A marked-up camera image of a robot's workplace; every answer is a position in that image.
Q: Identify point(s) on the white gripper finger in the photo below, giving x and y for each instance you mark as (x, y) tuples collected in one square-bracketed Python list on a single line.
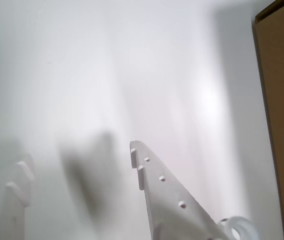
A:
[(169, 205), (14, 205)]

